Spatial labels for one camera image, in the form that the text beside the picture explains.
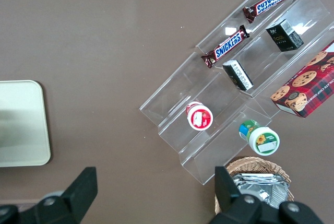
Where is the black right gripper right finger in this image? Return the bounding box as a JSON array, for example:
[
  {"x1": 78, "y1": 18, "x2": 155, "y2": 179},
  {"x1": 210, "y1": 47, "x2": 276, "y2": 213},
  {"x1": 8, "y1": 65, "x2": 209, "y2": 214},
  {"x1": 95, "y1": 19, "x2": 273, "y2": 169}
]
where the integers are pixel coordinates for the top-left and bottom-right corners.
[{"x1": 208, "y1": 166, "x2": 278, "y2": 224}]

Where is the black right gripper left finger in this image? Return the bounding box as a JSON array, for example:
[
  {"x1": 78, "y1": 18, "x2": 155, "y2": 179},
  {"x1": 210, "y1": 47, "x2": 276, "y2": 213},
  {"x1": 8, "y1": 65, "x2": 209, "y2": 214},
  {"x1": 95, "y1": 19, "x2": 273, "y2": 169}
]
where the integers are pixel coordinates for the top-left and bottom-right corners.
[{"x1": 18, "y1": 166, "x2": 99, "y2": 224}]

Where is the light tan wicker basket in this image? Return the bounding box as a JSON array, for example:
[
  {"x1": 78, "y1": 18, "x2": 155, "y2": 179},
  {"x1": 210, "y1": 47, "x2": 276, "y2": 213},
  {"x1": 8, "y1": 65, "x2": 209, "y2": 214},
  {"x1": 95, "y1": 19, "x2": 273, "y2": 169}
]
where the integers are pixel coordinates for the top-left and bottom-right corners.
[{"x1": 214, "y1": 156, "x2": 295, "y2": 216}]

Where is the cream plastic tray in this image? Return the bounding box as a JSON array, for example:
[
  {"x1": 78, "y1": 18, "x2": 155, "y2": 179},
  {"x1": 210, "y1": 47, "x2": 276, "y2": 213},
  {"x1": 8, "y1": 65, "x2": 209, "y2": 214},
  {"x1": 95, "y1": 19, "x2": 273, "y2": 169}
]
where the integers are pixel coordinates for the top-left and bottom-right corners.
[{"x1": 0, "y1": 79, "x2": 51, "y2": 168}]

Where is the silver foil container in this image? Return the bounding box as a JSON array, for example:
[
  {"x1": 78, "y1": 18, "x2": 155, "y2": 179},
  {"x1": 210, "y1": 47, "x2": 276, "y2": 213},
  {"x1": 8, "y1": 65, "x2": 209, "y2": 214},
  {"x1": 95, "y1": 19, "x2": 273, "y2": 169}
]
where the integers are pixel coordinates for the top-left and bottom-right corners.
[{"x1": 229, "y1": 172, "x2": 290, "y2": 209}]

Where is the green lidded yogurt cup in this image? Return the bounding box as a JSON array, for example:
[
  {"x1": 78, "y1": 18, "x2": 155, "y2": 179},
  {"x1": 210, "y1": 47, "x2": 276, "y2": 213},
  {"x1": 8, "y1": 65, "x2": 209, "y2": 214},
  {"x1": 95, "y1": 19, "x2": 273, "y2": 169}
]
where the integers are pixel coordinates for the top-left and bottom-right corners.
[{"x1": 238, "y1": 119, "x2": 281, "y2": 157}]

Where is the red lidded yogurt cup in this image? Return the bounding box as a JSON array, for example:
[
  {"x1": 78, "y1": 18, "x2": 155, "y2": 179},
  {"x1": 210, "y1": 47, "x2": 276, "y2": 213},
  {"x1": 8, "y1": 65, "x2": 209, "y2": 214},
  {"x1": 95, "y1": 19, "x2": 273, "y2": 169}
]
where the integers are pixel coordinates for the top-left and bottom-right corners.
[{"x1": 185, "y1": 101, "x2": 214, "y2": 132}]

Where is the clear acrylic stepped display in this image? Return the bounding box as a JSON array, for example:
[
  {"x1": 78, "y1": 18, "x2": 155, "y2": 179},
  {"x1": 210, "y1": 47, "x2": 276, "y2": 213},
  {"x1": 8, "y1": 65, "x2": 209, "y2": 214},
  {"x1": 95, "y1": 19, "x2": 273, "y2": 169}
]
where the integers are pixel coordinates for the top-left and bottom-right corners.
[{"x1": 139, "y1": 0, "x2": 334, "y2": 186}]

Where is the small black box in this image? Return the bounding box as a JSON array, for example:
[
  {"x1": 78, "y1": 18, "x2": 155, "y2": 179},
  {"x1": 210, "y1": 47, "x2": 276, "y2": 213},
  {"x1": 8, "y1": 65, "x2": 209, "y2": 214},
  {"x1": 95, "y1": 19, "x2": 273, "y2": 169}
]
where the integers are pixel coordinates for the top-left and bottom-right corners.
[
  {"x1": 265, "y1": 18, "x2": 304, "y2": 53},
  {"x1": 222, "y1": 60, "x2": 254, "y2": 92}
]

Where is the red plaid cookie box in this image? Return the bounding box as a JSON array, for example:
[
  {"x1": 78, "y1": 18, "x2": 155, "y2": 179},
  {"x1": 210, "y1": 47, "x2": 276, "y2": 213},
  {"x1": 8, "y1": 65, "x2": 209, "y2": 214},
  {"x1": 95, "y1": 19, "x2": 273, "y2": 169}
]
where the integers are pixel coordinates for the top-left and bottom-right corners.
[{"x1": 270, "y1": 39, "x2": 334, "y2": 119}]

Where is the brown Snickers bar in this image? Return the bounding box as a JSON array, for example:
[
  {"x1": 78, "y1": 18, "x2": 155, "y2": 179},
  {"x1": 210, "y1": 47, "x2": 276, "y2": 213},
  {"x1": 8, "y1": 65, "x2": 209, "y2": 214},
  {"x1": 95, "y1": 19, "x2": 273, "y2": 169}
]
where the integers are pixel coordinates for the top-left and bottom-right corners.
[
  {"x1": 200, "y1": 25, "x2": 251, "y2": 69},
  {"x1": 242, "y1": 0, "x2": 298, "y2": 24}
]

